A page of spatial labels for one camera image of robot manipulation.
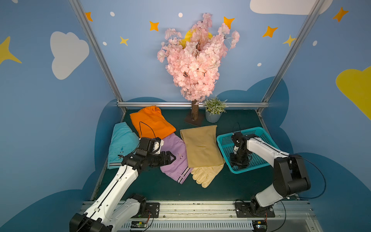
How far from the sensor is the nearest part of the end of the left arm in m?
0.66

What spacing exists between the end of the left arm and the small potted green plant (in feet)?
1.59

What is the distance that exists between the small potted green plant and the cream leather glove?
14.2 inches

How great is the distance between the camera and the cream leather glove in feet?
2.81

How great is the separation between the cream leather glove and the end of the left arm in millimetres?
253
